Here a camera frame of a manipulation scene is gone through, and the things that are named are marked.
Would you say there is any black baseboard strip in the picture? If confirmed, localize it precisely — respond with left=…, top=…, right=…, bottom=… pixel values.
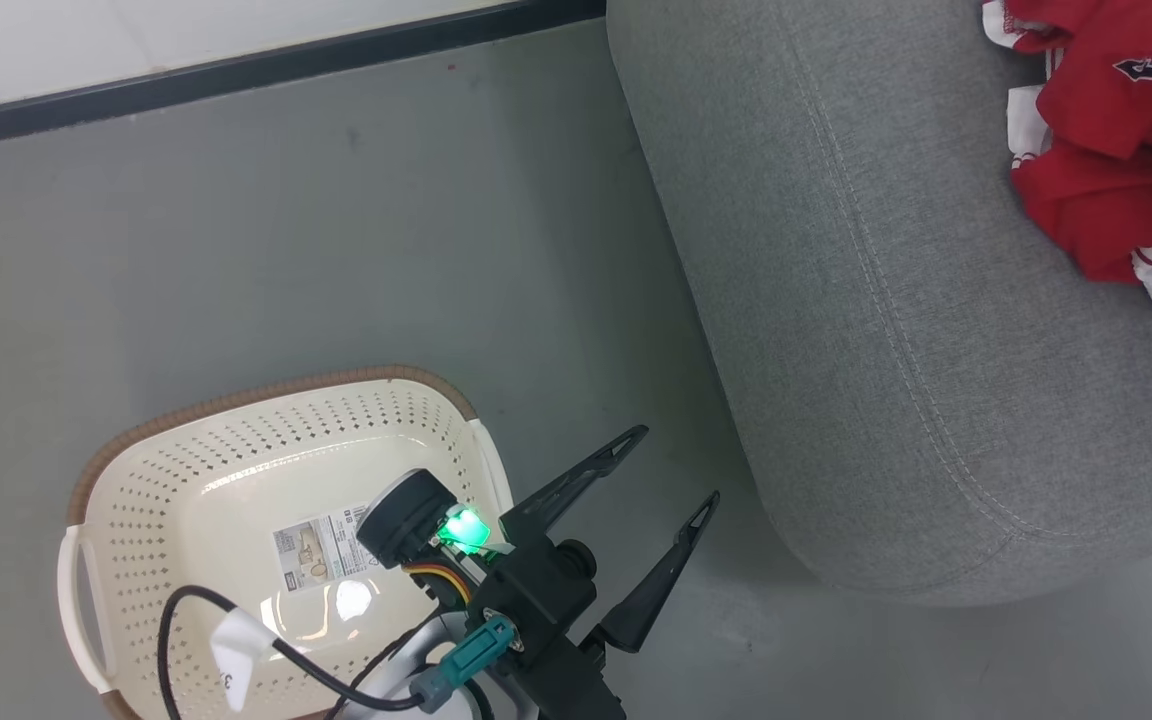
left=0, top=0, right=607, bottom=154

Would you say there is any grey fabric sofa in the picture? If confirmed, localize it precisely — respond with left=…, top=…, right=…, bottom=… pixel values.
left=606, top=0, right=1152, bottom=608

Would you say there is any white paper cable tag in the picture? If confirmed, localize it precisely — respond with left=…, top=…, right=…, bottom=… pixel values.
left=210, top=608, right=279, bottom=713

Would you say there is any cream perforated laundry basket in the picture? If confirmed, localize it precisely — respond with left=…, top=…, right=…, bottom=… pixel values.
left=56, top=365, right=517, bottom=720

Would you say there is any black cable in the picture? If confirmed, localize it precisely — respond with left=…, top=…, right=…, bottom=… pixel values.
left=157, top=585, right=437, bottom=720

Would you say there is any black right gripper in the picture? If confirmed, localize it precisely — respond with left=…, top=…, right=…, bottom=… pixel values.
left=433, top=425, right=721, bottom=720

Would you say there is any printed basket label sticker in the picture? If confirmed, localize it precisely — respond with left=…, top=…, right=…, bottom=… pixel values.
left=272, top=505, right=383, bottom=593

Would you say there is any teal cable connector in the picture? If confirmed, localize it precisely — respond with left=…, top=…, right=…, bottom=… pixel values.
left=409, top=615, right=519, bottom=713

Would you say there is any red shirt with white trim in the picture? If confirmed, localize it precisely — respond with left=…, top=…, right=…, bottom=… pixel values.
left=981, top=0, right=1152, bottom=317

